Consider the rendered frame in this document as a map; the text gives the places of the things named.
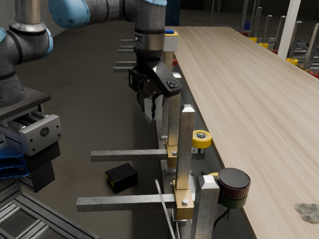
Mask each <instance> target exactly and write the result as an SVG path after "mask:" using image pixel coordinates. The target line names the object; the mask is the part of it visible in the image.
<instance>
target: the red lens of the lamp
mask: <svg viewBox="0 0 319 239"><path fill-rule="evenodd" d="M224 169H228V168H224ZM224 169H222V170H224ZM233 169H234V168H233ZM222 170H220V171H219V173H218V176H217V181H218V184H219V187H220V191H219V192H220V193H221V194H222V195H224V196H226V197H228V198H232V199H241V198H244V197H246V196H247V195H248V193H249V189H250V185H251V179H250V177H249V175H248V174H246V173H245V172H244V171H242V170H240V171H242V172H244V173H245V174H246V175H247V176H248V178H249V185H248V186H247V187H246V188H243V189H236V188H230V187H228V186H226V185H224V183H222V182H221V181H220V179H219V174H220V173H221V171H222Z"/></svg>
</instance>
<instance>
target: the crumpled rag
mask: <svg viewBox="0 0 319 239"><path fill-rule="evenodd" d="M294 209H295V210H296V211H298V212H300V213H301V214H302V215H301V219H303V220H305V221H310V222H312V223H315V222H319V205H318V204H317V203H311V204H307V203H300V202H296V203H295V205H294Z"/></svg>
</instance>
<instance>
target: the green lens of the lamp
mask: <svg viewBox="0 0 319 239"><path fill-rule="evenodd" d="M247 196H248V195H247ZM247 196H246V197H244V198H242V199H230V198H227V197H225V196H223V195H222V194H221V193H220V192H219V197H218V202H219V203H220V204H221V205H222V206H224V207H227V208H230V209H239V208H242V207H243V206H244V205H245V204H246V200H247Z"/></svg>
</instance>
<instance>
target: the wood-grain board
mask: <svg viewBox="0 0 319 239"><path fill-rule="evenodd" d="M167 29H170V30H173V31H175V32H177V34H178V51H177V52H173V55H174V58H175V59H177V60H178V61H177V65H178V67H179V70H180V72H181V74H182V77H183V79H184V81H185V84H186V86H187V88H188V91H189V93H190V96H191V98H192V100H193V103H194V105H195V107H196V110H197V112H198V114H199V116H200V119H201V121H202V123H203V126H204V128H205V130H206V131H207V132H208V133H210V134H211V136H212V139H211V145H212V147H213V149H214V152H215V154H216V156H217V159H218V161H219V163H220V165H221V168H222V169H224V168H236V169H239V170H242V171H244V172H245V173H246V174H248V175H249V177H250V179H251V185H250V189H249V193H248V196H247V200H246V204H245V205H244V206H243V207H242V208H239V210H240V212H241V215H242V217H243V219H244V221H245V224H246V226H247V228H248V231H249V233H250V236H251V238H252V239H319V222H315V223H312V222H310V221H305V220H303V219H301V215H302V214H301V213H300V212H298V211H296V210H295V209H294V205H295V203H296V202H300V203H307V204H311V203H317V204H318V205H319V79H318V78H316V77H314V76H313V75H311V74H309V73H308V72H306V71H304V70H302V69H300V68H299V67H297V66H295V65H294V64H292V63H290V62H288V61H287V60H285V59H283V58H282V57H280V56H278V55H277V54H275V53H273V52H272V51H270V50H268V49H266V48H265V47H263V46H261V45H260V44H258V43H256V42H254V41H252V40H251V39H249V38H247V37H246V36H244V35H242V34H241V33H239V32H237V31H235V30H234V29H232V28H230V27H172V26H165V30H167Z"/></svg>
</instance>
